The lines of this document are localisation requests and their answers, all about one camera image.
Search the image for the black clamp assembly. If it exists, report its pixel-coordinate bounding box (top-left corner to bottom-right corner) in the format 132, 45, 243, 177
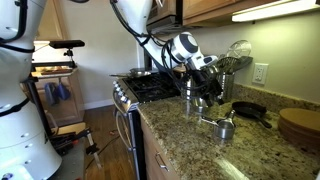
49, 128, 103, 169

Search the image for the wooden wall cabinet with handles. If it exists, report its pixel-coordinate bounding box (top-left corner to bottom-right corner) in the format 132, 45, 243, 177
33, 0, 68, 43

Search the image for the black cast iron skillet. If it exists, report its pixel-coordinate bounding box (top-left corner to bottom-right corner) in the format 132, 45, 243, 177
231, 101, 273, 129

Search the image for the grey robot table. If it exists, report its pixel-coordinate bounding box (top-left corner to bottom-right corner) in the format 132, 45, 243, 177
49, 141, 87, 180

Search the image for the under cabinet light strip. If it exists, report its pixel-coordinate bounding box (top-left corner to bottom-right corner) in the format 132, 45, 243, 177
231, 0, 320, 23

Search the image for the silver ladle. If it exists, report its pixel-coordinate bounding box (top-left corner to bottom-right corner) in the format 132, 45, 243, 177
208, 64, 220, 77

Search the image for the wire mesh skimmer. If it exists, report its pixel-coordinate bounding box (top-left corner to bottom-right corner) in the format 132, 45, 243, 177
226, 39, 253, 59

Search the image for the wooden counter base cabinet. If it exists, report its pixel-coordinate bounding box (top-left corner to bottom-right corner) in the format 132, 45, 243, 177
139, 113, 183, 180

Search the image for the oven door handle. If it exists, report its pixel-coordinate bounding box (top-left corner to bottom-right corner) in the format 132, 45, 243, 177
114, 109, 134, 153

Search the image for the black slotted spoon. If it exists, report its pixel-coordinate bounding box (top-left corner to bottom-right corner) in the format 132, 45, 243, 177
217, 56, 238, 75

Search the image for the light round wooden board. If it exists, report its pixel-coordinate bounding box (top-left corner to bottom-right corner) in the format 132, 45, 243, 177
279, 107, 320, 133

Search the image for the dark round wooden board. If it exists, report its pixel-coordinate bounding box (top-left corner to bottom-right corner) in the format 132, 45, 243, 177
277, 119, 320, 150

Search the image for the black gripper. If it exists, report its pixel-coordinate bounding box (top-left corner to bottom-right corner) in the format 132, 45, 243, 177
188, 66, 225, 108

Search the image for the stainless steel stove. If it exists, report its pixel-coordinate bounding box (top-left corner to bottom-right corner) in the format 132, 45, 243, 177
111, 68, 188, 180

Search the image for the black stereo camera bar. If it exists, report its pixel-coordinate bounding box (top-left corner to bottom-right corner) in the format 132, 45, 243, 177
48, 39, 86, 50

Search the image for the white wall power outlet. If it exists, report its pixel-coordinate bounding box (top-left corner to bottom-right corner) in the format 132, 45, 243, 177
252, 62, 270, 85

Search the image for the yellow wooden board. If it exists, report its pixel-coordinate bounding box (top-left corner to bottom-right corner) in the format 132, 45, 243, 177
54, 121, 87, 135

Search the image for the large steel measuring cup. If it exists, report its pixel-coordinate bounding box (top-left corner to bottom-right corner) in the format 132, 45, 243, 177
213, 118, 237, 141

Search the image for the black spatula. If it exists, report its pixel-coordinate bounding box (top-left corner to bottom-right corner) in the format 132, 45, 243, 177
233, 55, 254, 73

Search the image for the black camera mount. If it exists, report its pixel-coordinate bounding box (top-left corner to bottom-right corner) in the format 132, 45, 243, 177
63, 48, 76, 69

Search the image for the metal drawer handle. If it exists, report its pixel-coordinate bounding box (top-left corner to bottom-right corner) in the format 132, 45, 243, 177
154, 151, 170, 172

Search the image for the microwave range hood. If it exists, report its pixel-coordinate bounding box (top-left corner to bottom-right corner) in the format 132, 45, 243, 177
146, 0, 184, 34

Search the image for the steel utensil holder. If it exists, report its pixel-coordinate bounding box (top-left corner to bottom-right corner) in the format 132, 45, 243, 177
180, 74, 198, 101
218, 72, 236, 103

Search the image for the blue oven mitt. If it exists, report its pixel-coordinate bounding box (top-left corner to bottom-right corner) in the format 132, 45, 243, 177
54, 80, 72, 101
44, 81, 58, 106

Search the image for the small steel bowl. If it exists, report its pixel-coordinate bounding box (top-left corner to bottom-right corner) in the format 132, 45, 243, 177
191, 98, 209, 115

